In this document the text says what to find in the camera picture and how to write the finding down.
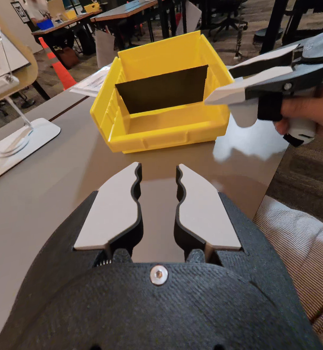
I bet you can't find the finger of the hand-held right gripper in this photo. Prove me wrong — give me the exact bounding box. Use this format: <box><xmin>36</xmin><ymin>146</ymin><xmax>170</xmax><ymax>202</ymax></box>
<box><xmin>204</xmin><ymin>66</ymin><xmax>294</xmax><ymax>128</ymax></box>
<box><xmin>228</xmin><ymin>44</ymin><xmax>300</xmax><ymax>80</ymax></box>

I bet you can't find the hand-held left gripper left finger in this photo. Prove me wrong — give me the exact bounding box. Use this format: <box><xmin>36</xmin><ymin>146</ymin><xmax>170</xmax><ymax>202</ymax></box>
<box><xmin>73</xmin><ymin>162</ymin><xmax>144</xmax><ymax>259</ymax></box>

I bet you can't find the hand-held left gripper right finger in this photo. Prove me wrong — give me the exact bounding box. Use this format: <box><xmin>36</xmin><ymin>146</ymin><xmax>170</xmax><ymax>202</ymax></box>
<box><xmin>174</xmin><ymin>164</ymin><xmax>242</xmax><ymax>261</ymax></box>

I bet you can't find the yellow plastic bin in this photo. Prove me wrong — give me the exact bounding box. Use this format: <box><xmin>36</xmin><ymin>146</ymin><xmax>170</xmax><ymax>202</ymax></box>
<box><xmin>90</xmin><ymin>30</ymin><xmax>234</xmax><ymax>154</ymax></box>

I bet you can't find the grey desk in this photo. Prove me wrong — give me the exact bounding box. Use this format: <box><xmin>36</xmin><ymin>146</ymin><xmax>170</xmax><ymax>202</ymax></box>
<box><xmin>0</xmin><ymin>65</ymin><xmax>291</xmax><ymax>350</ymax></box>

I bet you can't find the person's right hand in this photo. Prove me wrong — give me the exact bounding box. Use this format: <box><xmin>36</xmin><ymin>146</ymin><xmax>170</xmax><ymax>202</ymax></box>
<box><xmin>275</xmin><ymin>81</ymin><xmax>323</xmax><ymax>146</ymax></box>

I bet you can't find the black pole stand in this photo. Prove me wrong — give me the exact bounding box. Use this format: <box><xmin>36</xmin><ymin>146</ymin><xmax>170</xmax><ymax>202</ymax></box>
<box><xmin>260</xmin><ymin>0</ymin><xmax>285</xmax><ymax>54</ymax></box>

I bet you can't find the black office chair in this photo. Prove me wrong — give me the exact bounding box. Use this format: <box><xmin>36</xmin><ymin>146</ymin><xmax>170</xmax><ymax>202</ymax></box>
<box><xmin>207</xmin><ymin>0</ymin><xmax>250</xmax><ymax>59</ymax></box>

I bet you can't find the black bin divider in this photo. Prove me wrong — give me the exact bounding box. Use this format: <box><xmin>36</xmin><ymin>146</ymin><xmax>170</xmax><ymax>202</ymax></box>
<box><xmin>115</xmin><ymin>65</ymin><xmax>209</xmax><ymax>115</ymax></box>

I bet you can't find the grey upright panel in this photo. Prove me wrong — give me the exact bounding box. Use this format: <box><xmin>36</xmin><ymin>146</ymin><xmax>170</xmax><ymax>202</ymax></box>
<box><xmin>95</xmin><ymin>30</ymin><xmax>115</xmax><ymax>69</ymax></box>
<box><xmin>176</xmin><ymin>0</ymin><xmax>201</xmax><ymax>36</ymax></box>

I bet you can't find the person's grey striped clothing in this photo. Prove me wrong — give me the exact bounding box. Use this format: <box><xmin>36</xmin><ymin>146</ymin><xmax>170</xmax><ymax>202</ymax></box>
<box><xmin>253</xmin><ymin>195</ymin><xmax>323</xmax><ymax>335</ymax></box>

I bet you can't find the white document stand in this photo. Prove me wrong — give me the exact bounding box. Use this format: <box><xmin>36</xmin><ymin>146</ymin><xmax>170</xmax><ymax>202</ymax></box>
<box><xmin>0</xmin><ymin>0</ymin><xmax>61</xmax><ymax>186</ymax></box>

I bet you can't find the white paper sheet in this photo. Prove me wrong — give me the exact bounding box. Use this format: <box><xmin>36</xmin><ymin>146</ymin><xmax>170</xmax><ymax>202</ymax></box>
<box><xmin>70</xmin><ymin>66</ymin><xmax>115</xmax><ymax>97</ymax></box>

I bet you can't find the wooden background table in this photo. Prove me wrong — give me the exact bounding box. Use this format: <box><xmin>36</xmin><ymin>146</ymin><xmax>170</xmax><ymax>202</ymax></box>
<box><xmin>31</xmin><ymin>9</ymin><xmax>103</xmax><ymax>55</ymax></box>
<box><xmin>90</xmin><ymin>0</ymin><xmax>158</xmax><ymax>43</ymax></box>

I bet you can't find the orange traffic cone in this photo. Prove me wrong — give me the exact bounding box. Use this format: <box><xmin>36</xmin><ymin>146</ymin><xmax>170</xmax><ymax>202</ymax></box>
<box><xmin>38</xmin><ymin>37</ymin><xmax>77</xmax><ymax>91</ymax></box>

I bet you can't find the brown bag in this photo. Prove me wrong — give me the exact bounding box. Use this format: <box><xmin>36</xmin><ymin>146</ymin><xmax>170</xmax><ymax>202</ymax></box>
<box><xmin>59</xmin><ymin>46</ymin><xmax>80</xmax><ymax>69</ymax></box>

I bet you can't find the printed tag poster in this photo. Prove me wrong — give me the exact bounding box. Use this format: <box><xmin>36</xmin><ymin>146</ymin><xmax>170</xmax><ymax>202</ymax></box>
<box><xmin>11</xmin><ymin>1</ymin><xmax>30</xmax><ymax>24</ymax></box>

